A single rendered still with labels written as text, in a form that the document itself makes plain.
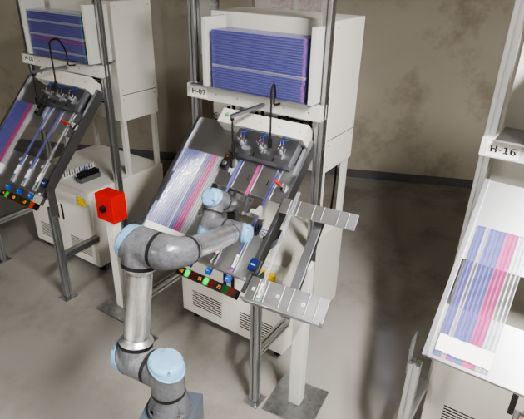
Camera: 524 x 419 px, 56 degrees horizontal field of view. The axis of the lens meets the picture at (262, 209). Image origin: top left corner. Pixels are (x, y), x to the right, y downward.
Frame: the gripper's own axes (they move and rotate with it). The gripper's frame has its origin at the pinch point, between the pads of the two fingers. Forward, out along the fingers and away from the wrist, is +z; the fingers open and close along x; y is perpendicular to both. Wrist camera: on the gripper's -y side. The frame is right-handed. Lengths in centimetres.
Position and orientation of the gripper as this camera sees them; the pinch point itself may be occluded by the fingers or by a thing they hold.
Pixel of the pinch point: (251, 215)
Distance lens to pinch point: 217.9
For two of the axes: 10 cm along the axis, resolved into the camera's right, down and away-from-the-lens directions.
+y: 3.1, -9.5, 0.2
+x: -8.3, -2.6, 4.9
